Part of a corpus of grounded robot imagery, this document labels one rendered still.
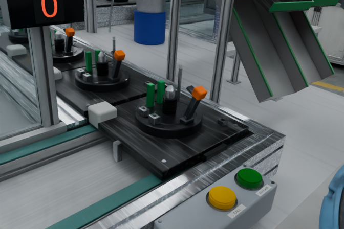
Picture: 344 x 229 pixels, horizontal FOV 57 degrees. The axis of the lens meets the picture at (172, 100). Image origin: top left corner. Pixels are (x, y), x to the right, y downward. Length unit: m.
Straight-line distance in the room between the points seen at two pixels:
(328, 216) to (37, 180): 0.46
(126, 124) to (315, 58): 0.58
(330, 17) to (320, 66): 3.58
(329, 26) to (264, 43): 3.72
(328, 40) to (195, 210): 4.20
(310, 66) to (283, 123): 0.18
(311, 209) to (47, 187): 0.49
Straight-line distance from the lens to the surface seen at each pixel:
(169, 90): 0.62
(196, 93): 0.57
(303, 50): 0.98
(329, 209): 0.37
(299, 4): 0.76
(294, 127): 0.96
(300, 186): 0.74
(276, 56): 0.86
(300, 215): 0.68
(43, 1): 0.55
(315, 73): 0.97
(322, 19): 4.57
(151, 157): 0.55
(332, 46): 4.59
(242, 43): 0.77
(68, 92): 0.79
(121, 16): 1.96
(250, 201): 0.52
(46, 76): 0.65
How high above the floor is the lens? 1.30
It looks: 26 degrees down
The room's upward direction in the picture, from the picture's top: 4 degrees clockwise
